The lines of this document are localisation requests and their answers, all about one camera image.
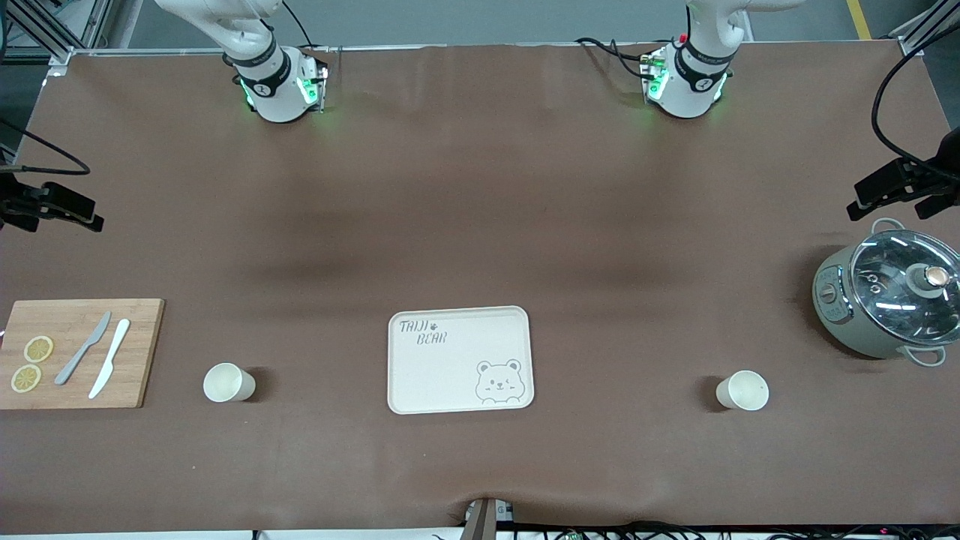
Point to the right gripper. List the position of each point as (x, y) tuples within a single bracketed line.
[(10, 202)]

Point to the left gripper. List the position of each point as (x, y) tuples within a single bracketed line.
[(946, 169)]

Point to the white IKEA cup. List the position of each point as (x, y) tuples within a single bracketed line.
[(223, 382), (744, 391)]

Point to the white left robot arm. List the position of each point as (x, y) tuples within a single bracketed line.
[(686, 97)]

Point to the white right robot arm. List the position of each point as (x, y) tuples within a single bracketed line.
[(277, 97)]

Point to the glass pot lid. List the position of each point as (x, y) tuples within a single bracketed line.
[(892, 289)]

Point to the yellow lemon slice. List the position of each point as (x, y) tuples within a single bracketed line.
[(26, 379), (38, 349)]

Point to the grey-green electric pot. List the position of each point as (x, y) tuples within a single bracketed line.
[(832, 307)]

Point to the grey plastic knife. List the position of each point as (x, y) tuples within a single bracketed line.
[(82, 349)]

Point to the white plastic knife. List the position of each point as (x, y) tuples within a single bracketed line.
[(111, 356)]

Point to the bamboo cutting board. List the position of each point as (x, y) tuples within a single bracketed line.
[(142, 375)]

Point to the beige bear print tray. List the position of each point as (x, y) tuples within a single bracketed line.
[(450, 375)]

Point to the brown table cover mat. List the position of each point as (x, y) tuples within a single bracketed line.
[(465, 465)]

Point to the aluminium frame post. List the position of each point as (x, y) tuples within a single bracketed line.
[(911, 45), (60, 64)]

